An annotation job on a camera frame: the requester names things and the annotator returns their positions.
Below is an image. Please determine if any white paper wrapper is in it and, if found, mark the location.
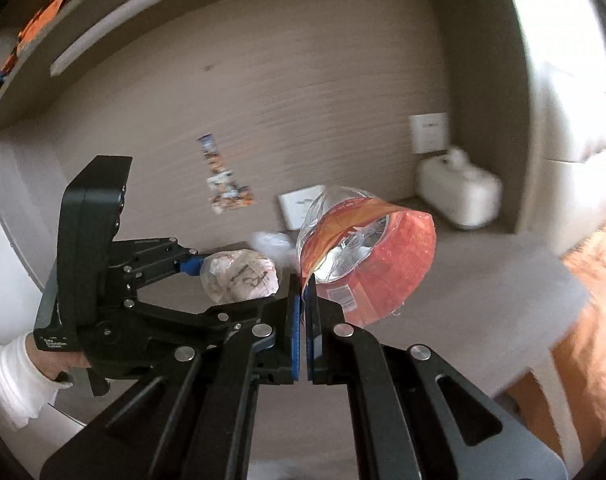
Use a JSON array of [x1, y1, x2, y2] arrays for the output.
[[200, 249, 279, 304]]

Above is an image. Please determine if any orange snack bag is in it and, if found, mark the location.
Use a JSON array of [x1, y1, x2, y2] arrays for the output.
[[297, 186, 437, 327]]

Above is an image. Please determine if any white sleeve forearm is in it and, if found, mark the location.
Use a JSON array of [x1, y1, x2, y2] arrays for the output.
[[0, 333, 72, 430]]

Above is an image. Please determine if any white crumpled plastic trash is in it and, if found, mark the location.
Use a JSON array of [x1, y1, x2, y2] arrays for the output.
[[248, 232, 299, 269]]

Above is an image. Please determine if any left hand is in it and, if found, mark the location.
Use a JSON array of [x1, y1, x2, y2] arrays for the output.
[[26, 333, 90, 382]]

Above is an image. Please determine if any orange bed with white fringe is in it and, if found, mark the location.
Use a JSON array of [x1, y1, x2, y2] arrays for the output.
[[507, 222, 606, 477]]

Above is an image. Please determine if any white appliance on floor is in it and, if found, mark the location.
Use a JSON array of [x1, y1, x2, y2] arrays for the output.
[[417, 146, 502, 230]]

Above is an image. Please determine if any white box against wall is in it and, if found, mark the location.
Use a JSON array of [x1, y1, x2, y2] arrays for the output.
[[278, 184, 326, 231]]

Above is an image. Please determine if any wall shelf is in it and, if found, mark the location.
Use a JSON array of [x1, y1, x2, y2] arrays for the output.
[[0, 0, 164, 130]]

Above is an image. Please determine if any white wall outlet plate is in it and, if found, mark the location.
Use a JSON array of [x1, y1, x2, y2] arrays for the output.
[[409, 113, 449, 155]]

